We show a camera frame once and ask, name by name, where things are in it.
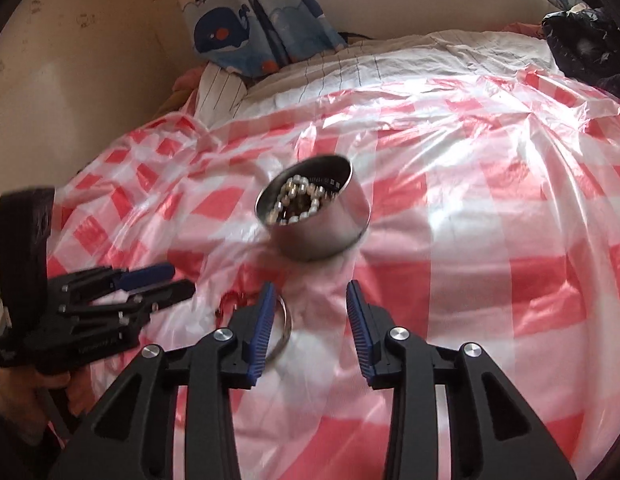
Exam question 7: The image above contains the white quilt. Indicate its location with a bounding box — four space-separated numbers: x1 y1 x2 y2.
235 30 561 126

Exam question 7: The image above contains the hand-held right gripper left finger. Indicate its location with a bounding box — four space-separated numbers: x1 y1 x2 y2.
47 281 277 480

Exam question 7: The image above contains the striped white pillow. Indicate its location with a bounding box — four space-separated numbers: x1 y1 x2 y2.
195 62 252 127

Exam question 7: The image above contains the pearl bead bracelet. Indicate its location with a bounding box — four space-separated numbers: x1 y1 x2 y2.
266 174 325 226

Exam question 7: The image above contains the pink cloth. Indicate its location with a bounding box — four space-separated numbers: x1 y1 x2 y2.
171 67 207 111

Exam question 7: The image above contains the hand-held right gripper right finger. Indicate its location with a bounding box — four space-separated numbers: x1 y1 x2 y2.
346 280 576 480

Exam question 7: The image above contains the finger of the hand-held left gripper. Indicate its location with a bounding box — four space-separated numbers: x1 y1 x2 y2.
57 280 197 346
47 263 177 311

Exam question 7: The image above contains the round steel tin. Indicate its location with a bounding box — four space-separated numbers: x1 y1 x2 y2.
255 155 371 262

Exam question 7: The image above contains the blue whale print curtain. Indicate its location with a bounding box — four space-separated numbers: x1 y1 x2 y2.
170 0 348 78

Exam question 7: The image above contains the red checkered plastic sheet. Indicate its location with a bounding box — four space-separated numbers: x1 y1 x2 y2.
45 67 620 480

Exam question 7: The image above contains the person's left hand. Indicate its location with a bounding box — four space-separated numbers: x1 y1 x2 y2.
0 371 71 442

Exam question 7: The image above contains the pink garment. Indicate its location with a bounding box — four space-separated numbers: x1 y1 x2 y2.
500 22 547 39

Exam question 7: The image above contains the silver bangle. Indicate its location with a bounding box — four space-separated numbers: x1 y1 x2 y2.
262 297 294 363

